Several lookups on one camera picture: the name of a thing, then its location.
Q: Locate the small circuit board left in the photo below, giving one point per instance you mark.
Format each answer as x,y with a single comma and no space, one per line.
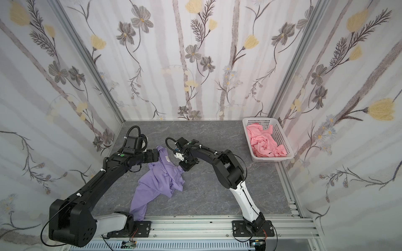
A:
128,245

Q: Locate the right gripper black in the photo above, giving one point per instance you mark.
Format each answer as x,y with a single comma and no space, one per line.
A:
187,162

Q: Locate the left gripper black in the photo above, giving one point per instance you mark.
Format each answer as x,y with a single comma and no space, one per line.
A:
151,158

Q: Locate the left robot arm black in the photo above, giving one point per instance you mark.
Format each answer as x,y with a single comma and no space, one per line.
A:
71,220

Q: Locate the purple t-shirt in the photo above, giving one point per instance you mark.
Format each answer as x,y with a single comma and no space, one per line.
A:
162,178

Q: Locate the white ventilation grille strip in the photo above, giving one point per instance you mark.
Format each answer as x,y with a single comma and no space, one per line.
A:
164,245

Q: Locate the small circuit board right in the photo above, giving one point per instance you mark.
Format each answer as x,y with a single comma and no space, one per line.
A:
258,244

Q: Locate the pink t-shirt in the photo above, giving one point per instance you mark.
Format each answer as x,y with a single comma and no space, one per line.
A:
262,143

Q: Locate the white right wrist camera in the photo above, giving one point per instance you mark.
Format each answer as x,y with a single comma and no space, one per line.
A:
179,155

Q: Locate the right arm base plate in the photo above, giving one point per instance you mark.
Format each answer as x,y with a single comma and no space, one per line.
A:
242,228

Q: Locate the aluminium front rail frame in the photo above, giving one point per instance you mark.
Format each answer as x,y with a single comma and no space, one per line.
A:
292,233

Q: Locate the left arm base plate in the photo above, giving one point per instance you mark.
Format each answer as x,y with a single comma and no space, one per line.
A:
137,229

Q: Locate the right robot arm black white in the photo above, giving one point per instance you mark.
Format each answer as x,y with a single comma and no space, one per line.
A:
229,173

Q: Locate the small circuit board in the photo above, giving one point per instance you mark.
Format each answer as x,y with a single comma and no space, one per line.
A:
258,244
128,245

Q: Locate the white plastic laundry basket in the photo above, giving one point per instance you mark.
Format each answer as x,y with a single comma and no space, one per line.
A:
278,135

